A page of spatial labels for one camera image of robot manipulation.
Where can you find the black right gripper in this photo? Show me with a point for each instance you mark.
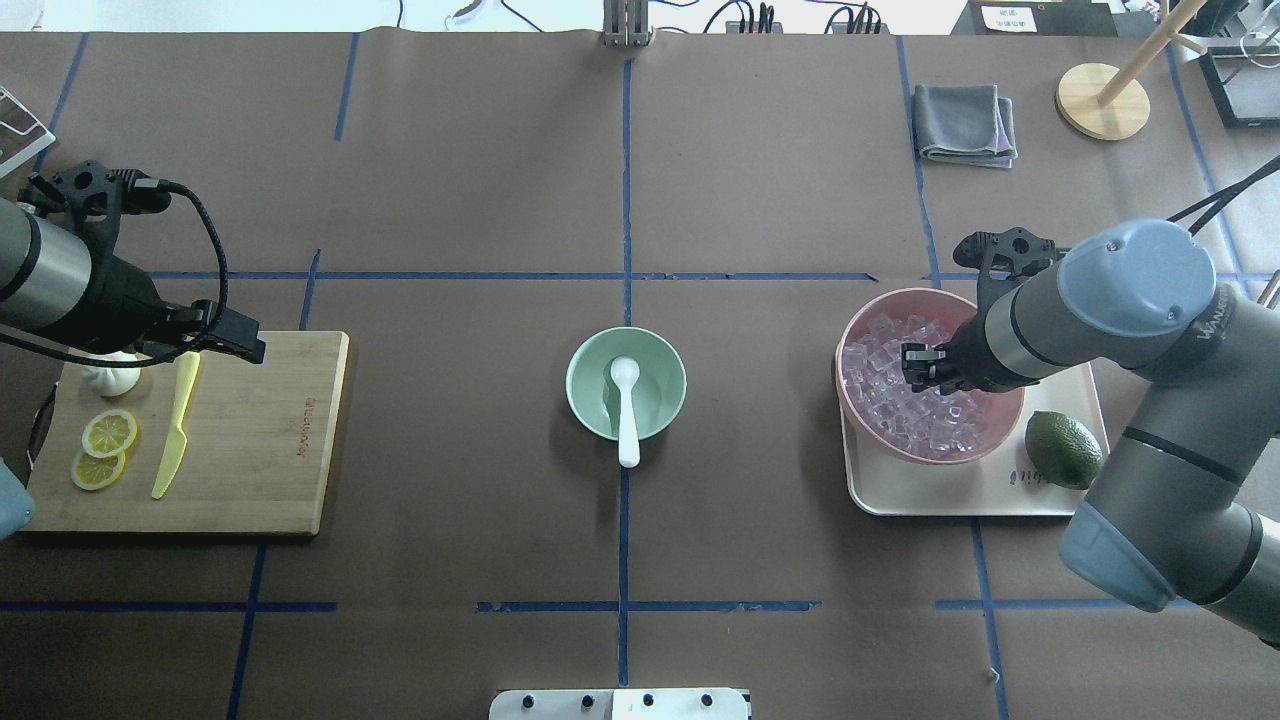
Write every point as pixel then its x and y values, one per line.
pixel 966 362

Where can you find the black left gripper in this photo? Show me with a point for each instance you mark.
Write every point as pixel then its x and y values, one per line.
pixel 122 292

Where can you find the white ceramic spoon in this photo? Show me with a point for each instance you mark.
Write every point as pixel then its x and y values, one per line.
pixel 625 374

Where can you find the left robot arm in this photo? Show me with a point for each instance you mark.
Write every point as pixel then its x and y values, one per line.
pixel 98 311

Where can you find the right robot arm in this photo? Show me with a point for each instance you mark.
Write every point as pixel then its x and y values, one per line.
pixel 1161 520

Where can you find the pink bowl of ice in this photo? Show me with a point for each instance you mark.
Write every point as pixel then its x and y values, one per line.
pixel 925 427

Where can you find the green ceramic bowl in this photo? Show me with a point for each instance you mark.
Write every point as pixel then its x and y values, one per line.
pixel 659 393

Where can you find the yellow plastic knife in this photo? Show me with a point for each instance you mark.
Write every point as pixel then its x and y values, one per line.
pixel 187 367

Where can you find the white garlic bulb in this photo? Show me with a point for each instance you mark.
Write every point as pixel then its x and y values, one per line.
pixel 108 381

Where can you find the lemon slice upper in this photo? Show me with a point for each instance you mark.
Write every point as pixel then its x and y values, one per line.
pixel 109 434

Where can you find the lemon slice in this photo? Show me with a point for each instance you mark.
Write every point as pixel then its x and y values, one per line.
pixel 109 434
pixel 91 473

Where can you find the beige plastic tray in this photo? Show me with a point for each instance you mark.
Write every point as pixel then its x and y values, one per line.
pixel 1003 483

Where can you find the wooden cutting board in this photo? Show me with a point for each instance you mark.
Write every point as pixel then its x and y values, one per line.
pixel 260 441

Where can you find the lemon slice lower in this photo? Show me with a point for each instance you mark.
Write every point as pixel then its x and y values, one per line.
pixel 91 473

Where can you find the folded grey cloth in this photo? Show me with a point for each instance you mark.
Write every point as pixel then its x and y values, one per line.
pixel 966 124

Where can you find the wooden mug tree stand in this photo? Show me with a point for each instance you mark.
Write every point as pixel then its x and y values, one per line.
pixel 1108 103

